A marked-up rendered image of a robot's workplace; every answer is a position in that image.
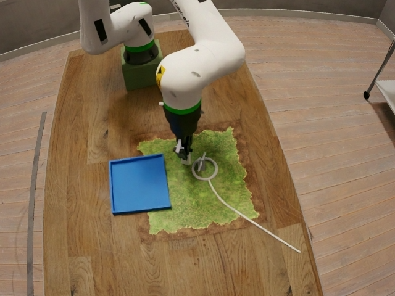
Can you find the blue square tray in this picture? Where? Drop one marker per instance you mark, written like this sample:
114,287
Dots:
140,183

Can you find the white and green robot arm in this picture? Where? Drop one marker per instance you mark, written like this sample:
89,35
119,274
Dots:
182,75

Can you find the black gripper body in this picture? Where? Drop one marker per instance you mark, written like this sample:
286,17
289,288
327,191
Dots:
182,133

